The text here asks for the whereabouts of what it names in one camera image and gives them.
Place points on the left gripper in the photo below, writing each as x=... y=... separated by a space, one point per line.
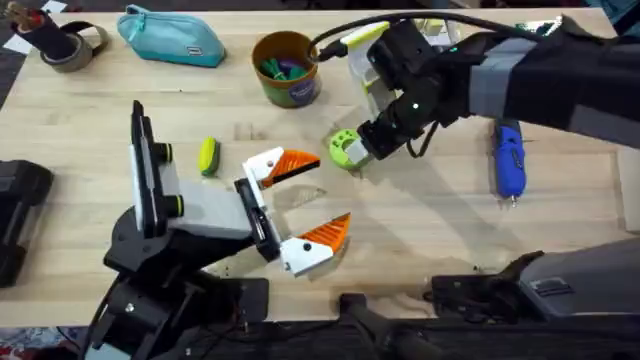
x=215 y=210

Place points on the black box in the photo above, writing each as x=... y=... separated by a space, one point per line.
x=20 y=220

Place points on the left wrist upright plate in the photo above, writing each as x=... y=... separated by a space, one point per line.
x=142 y=170

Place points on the green disc with holes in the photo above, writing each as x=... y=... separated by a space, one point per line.
x=336 y=155

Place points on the white paper sheet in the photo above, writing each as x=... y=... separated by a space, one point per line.
x=54 y=6
x=17 y=45

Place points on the black rail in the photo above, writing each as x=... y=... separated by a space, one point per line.
x=500 y=345

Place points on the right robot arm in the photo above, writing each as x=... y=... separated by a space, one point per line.
x=575 y=75

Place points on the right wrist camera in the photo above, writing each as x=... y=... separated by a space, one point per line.
x=400 y=52

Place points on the black tool sleeve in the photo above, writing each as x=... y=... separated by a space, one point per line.
x=47 y=37

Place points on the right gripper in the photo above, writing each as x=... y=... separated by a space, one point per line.
x=410 y=112

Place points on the brown tub with toys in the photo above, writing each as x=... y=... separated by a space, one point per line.
x=290 y=90

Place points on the teal zip bag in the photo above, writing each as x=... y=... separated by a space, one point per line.
x=170 y=40

